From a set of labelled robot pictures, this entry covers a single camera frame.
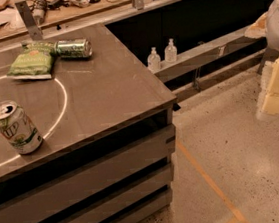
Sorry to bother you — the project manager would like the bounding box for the dark green soda can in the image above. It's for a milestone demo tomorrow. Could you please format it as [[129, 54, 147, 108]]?
[[55, 38, 93, 59]]

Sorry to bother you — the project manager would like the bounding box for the white green 7up can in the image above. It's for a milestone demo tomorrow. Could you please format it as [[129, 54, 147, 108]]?
[[0, 100, 43, 155]]

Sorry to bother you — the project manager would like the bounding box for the right clear sanitizer bottle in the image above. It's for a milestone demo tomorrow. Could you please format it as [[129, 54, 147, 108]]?
[[164, 38, 177, 63]]

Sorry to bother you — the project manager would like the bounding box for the clear sanitizer bottle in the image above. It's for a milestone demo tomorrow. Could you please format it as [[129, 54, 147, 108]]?
[[147, 47, 161, 72], [164, 38, 177, 63]]

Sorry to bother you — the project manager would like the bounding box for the left clear sanitizer bottle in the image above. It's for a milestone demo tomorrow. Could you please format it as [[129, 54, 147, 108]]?
[[147, 47, 161, 72]]

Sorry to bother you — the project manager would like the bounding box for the white plastic packet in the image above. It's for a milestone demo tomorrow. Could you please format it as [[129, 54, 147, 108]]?
[[65, 0, 90, 8]]

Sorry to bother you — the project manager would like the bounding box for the grey slatted table base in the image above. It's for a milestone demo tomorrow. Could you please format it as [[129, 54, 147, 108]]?
[[0, 108, 176, 223]]

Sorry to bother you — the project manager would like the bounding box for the silver power tool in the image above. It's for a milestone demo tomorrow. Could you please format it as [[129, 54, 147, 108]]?
[[32, 0, 47, 25]]

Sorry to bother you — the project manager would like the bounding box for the green chip bag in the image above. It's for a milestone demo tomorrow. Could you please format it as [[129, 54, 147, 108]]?
[[6, 42, 57, 80]]

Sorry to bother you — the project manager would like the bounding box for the wooden workbench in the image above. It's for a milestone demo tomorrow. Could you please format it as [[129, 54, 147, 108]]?
[[0, 0, 133, 41]]

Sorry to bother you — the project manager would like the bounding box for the grey metal rail shelf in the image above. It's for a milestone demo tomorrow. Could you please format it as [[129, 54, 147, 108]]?
[[153, 27, 263, 83]]

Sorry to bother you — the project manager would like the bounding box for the grey metal bracket post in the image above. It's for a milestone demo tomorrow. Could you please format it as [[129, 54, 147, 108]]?
[[14, 1, 43, 41]]

